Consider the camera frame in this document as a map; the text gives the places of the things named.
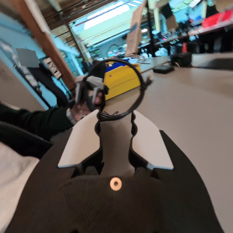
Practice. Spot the flat black device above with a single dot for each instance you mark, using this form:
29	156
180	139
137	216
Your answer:
163	69

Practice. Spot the black battery charger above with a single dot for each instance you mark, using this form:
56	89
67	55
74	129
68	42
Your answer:
182	59

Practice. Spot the black framed marker sign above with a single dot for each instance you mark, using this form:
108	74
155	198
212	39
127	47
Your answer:
52	68

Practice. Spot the wooden post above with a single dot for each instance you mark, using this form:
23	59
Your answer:
45	40

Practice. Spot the person's left hand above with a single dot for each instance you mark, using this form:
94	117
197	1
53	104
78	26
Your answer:
80	111

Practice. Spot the tan backed monitor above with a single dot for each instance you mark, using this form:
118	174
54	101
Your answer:
170	20

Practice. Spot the dark green jacket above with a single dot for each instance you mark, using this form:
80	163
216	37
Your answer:
18	131

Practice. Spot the blue plastic bin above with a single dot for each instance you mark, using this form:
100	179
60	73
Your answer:
113	66

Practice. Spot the small orange object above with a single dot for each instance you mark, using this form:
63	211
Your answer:
184	47

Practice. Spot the black pole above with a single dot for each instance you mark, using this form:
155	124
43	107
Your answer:
150	27

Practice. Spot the person's left forearm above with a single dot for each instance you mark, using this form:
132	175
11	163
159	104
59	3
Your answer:
49	118

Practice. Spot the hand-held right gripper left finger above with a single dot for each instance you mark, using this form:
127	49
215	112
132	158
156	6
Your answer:
78	145

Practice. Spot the red storage bin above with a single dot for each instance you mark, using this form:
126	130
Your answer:
213	20

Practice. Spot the yellow plastic bin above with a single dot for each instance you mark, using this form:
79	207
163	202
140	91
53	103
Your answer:
122	80

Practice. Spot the black desk mat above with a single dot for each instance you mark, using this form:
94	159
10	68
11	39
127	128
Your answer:
214	63

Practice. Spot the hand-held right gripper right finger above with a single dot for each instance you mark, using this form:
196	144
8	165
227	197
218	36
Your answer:
152	147

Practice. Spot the grey mesh watch band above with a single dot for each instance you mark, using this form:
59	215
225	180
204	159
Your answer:
71	116

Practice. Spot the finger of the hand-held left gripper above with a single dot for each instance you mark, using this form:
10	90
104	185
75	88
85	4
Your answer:
95	81
80	91

